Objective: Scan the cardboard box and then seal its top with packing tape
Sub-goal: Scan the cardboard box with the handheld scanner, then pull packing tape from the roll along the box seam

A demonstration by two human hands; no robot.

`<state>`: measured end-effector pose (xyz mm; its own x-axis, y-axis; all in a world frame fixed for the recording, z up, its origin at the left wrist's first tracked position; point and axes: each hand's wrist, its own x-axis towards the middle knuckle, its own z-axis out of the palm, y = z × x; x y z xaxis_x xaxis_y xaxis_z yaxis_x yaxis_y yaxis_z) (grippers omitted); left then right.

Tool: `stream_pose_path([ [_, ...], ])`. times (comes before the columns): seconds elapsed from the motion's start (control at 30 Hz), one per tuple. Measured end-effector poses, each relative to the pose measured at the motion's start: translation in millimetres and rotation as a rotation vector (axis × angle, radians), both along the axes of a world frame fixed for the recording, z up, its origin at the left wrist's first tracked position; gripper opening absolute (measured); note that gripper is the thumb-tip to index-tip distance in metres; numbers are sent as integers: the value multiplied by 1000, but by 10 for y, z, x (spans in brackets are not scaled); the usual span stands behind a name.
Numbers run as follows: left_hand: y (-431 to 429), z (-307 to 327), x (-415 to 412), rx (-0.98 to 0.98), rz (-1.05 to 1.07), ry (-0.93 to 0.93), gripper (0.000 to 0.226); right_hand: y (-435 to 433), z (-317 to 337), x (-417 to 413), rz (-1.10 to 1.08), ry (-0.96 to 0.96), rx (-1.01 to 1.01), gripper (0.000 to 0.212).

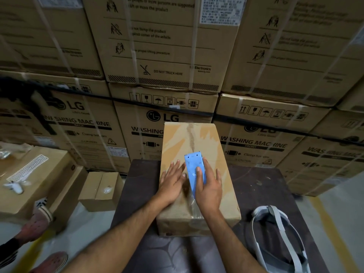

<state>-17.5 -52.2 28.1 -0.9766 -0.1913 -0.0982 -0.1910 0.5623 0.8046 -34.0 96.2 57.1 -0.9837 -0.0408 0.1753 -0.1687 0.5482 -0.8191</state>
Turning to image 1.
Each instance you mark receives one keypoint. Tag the stack of large printed cartons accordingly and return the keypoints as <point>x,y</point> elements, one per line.
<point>170,39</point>

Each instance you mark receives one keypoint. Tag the white handheld controller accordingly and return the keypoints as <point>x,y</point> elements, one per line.
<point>17,188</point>

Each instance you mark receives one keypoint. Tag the plain brown cardboard box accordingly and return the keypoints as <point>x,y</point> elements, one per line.
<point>17,164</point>

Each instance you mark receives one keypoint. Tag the small plain cardboard box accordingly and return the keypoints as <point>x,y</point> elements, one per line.
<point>91,190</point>

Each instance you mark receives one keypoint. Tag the white VR headset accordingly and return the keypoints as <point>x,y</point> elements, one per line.
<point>280,224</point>

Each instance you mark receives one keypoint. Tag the person's left forearm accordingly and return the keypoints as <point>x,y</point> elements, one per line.
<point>119,241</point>

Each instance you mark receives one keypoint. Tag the brown taped cardboard box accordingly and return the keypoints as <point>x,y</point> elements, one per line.
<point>176,139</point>

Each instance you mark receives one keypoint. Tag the blue tape dispenser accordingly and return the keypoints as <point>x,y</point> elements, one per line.
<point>192,163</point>

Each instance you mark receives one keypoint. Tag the person's right forearm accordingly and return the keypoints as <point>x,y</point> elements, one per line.
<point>233,247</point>

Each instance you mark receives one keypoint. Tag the cardboard box with zigzag print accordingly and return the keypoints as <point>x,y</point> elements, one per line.
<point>48,179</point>

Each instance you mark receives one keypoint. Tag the person's left hand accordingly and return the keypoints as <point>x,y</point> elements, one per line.
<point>170,187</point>

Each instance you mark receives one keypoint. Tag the cardboard box with arrow label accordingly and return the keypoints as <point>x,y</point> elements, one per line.
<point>68,193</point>

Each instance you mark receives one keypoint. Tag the person's right hand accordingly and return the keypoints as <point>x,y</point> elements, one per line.
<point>209,196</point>

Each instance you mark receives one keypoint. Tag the clear plastic bag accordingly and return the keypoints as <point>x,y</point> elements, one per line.
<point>4,153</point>

